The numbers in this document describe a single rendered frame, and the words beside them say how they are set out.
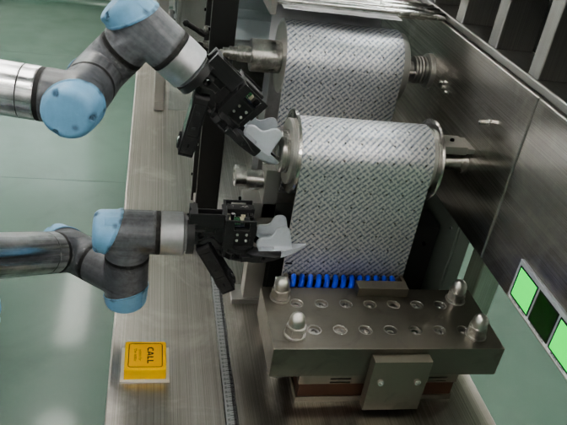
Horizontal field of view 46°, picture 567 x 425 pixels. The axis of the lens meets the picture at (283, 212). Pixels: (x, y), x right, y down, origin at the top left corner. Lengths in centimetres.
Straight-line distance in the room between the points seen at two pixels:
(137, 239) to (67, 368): 142
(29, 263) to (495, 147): 79
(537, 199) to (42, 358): 190
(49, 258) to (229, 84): 42
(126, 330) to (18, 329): 142
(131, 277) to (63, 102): 37
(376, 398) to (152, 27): 69
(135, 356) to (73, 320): 151
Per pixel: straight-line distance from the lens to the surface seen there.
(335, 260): 122
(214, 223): 112
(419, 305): 123
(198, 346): 124
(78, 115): 91
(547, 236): 103
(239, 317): 131
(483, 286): 156
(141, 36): 101
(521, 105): 112
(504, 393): 274
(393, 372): 112
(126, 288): 117
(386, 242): 123
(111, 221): 111
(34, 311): 273
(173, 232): 111
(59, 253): 119
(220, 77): 105
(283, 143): 112
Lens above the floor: 174
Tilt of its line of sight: 30 degrees down
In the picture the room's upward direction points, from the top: 9 degrees clockwise
